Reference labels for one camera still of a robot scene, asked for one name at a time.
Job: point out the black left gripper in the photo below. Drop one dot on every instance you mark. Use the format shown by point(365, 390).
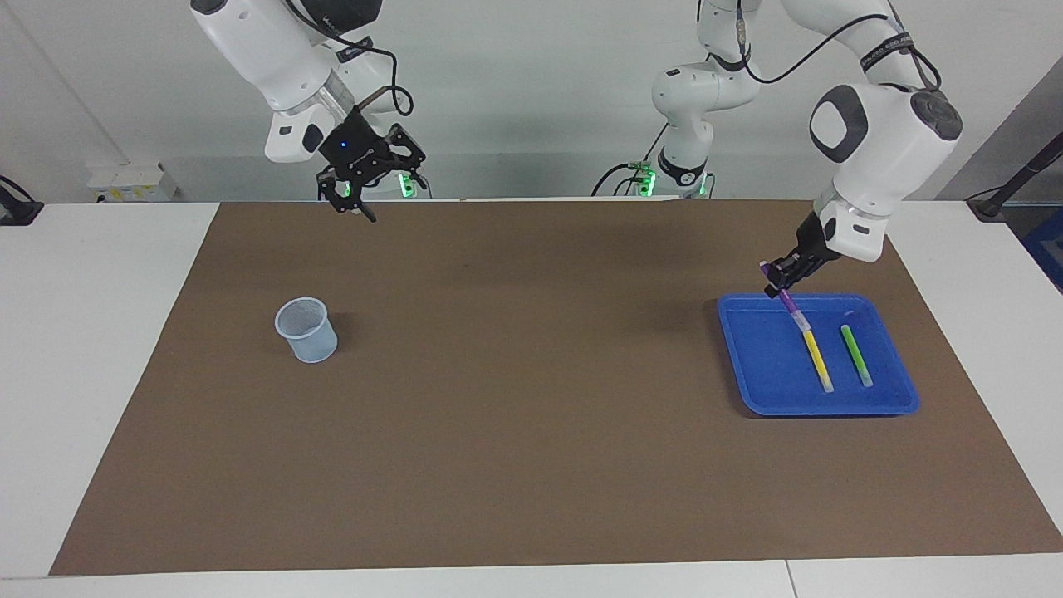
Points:
point(812, 245)

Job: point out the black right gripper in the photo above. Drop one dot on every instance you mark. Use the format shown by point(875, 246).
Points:
point(361, 149)

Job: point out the purple pen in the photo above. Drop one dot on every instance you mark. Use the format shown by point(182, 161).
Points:
point(789, 301)

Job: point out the yellow pen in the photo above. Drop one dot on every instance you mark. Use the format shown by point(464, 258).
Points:
point(818, 361)

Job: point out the green pen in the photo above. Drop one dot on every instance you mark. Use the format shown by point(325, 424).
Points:
point(855, 357)

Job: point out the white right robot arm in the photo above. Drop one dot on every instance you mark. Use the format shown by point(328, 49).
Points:
point(274, 58)

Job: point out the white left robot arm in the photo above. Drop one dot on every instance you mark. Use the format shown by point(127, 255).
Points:
point(880, 149)

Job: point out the blue plastic tray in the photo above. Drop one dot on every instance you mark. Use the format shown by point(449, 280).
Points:
point(781, 374)

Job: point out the translucent plastic cup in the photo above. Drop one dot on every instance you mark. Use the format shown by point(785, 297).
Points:
point(309, 340)

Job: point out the black stand pole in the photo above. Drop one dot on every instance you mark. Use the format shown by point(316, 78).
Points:
point(1017, 178)

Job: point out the blue box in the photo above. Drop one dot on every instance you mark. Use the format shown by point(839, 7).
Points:
point(1046, 249)

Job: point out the brown table mat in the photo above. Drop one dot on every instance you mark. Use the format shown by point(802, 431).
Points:
point(531, 415)

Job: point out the black clamp mount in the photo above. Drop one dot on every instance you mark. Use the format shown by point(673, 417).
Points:
point(17, 208)

